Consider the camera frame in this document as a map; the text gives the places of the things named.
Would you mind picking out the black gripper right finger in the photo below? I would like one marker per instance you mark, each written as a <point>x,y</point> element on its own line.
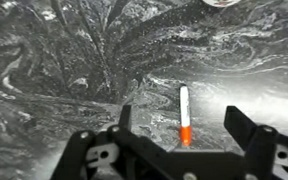
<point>270,153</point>

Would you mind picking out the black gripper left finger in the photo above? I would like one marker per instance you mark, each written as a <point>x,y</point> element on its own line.
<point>117,156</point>

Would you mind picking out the white ceramic mug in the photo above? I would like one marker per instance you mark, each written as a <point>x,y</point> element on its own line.
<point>220,2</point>

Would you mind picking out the white marker with orange cap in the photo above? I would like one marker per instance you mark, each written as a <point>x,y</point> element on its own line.
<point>185,106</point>

